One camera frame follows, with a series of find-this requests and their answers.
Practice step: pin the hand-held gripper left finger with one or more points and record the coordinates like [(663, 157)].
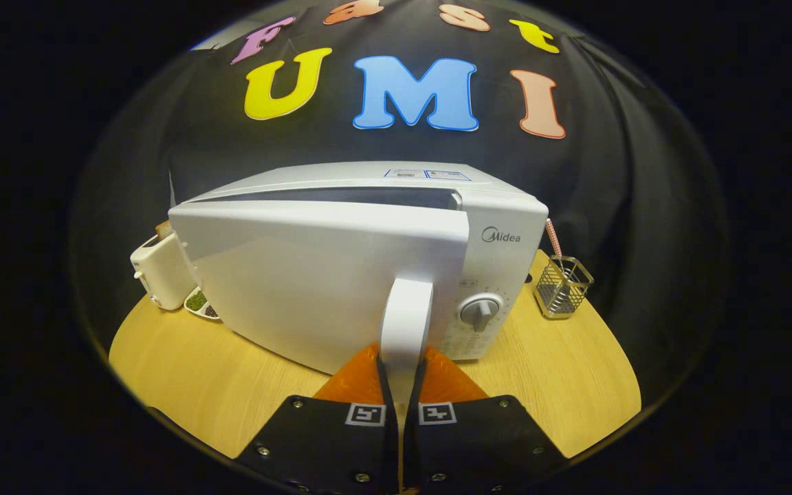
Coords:
[(327, 440)]

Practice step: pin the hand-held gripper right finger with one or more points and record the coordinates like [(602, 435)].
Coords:
[(478, 440)]

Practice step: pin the white microwave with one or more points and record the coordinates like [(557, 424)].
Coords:
[(313, 289)]

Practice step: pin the small white snack dish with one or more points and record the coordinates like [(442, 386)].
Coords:
[(196, 301)]

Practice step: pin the pink striped straw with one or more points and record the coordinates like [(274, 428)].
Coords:
[(553, 237)]

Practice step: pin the cream toaster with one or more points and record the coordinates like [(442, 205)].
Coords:
[(162, 275)]

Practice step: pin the toasted bread slice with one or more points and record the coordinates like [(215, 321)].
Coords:
[(163, 230)]

